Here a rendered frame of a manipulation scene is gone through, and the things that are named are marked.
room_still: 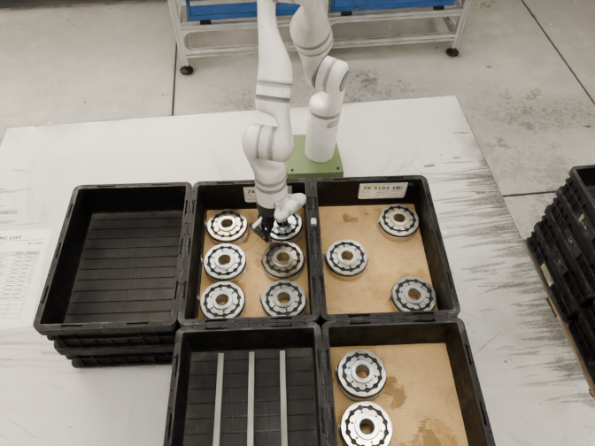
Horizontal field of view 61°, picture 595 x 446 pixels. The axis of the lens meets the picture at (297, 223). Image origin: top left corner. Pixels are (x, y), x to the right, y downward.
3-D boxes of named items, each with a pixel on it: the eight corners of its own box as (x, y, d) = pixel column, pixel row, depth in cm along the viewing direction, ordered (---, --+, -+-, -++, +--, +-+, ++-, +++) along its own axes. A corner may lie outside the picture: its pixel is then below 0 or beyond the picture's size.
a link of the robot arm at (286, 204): (281, 225, 111) (280, 207, 106) (246, 198, 116) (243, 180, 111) (308, 202, 115) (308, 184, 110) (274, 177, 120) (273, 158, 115)
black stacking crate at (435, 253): (310, 207, 138) (311, 180, 129) (416, 203, 139) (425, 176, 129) (319, 342, 114) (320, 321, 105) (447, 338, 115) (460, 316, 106)
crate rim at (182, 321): (194, 187, 130) (192, 180, 128) (310, 183, 130) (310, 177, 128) (178, 330, 106) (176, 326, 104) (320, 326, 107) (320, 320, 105)
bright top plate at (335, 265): (327, 239, 126) (327, 238, 125) (367, 242, 125) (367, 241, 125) (325, 273, 120) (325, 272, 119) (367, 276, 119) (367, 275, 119)
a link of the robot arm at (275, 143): (288, 165, 100) (297, 95, 96) (245, 159, 101) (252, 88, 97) (294, 161, 106) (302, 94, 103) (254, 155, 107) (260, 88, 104)
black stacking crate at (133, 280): (90, 213, 137) (75, 187, 127) (199, 211, 137) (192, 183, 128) (54, 352, 113) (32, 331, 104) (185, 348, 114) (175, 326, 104)
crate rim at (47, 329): (77, 190, 129) (73, 184, 127) (194, 187, 130) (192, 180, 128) (34, 335, 105) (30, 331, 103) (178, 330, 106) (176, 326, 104)
